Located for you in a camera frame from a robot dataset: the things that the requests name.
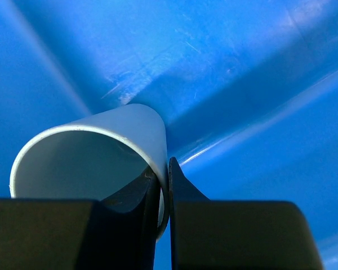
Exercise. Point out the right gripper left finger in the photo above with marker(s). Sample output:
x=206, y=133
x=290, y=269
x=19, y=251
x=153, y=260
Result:
x=118, y=232

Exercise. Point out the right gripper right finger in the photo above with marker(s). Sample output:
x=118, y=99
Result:
x=235, y=234

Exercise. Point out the blue-grey plastic cup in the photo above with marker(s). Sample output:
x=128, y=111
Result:
x=94, y=157

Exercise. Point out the blue plastic bin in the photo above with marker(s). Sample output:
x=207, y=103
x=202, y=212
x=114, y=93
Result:
x=248, y=90

